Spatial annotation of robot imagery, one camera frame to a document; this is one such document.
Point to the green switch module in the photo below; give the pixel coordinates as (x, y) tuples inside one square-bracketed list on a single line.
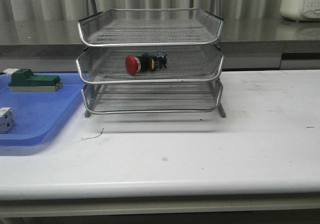
[(24, 80)]

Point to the red emergency stop button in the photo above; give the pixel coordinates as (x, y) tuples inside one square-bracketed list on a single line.
[(148, 61)]

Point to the thin wire scrap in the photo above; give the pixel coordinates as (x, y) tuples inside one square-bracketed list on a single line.
[(93, 137)]

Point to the white blender appliance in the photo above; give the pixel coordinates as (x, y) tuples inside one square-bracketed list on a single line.
[(300, 10)]

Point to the silver rack frame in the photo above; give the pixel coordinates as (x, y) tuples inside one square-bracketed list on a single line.
[(215, 6)]

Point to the grey back counter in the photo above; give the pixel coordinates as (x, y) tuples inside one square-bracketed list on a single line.
[(248, 44)]

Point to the blue plastic tray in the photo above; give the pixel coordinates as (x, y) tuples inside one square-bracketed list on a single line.
[(38, 115)]

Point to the white grey terminal block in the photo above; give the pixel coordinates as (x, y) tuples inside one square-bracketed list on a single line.
[(6, 119)]

